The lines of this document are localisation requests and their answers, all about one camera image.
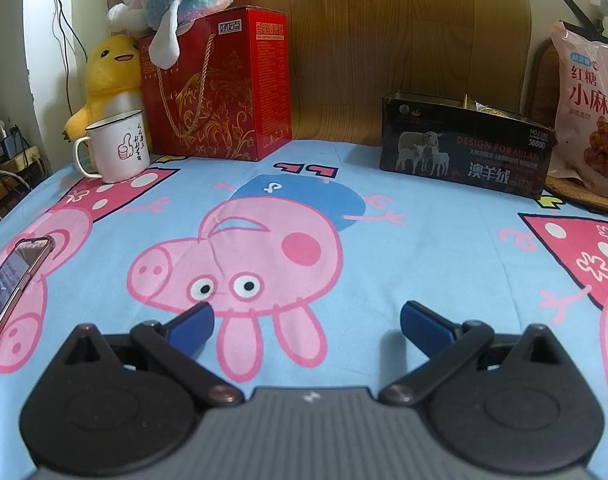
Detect beige power strip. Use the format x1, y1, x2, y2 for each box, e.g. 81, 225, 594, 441
0, 146, 41, 177

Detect white enamel mug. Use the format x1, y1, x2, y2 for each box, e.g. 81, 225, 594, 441
73, 110, 151, 184

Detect smartphone in pink case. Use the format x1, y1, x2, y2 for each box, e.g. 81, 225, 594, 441
0, 236, 55, 357

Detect yellow duck plush toy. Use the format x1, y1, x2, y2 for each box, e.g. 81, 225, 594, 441
62, 35, 146, 142

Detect red gift box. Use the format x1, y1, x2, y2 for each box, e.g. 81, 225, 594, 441
138, 6, 293, 162

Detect black power adapter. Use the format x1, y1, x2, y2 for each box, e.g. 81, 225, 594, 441
1, 127, 26, 159

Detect pink snack bag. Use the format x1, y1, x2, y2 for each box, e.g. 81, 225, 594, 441
548, 22, 608, 192

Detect black tape cross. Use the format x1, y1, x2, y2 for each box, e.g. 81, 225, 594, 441
558, 0, 608, 47

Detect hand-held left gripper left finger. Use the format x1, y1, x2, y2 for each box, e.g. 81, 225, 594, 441
59, 302, 245, 407

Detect black printed box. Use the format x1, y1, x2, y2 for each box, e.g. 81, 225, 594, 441
380, 91, 557, 201

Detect gold-edged pastry packet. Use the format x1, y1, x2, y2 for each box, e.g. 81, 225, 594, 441
461, 94, 515, 118

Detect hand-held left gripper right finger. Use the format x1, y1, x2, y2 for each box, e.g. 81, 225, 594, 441
379, 301, 564, 407

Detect wooden headboard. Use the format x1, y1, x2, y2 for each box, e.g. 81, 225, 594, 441
106, 0, 530, 149

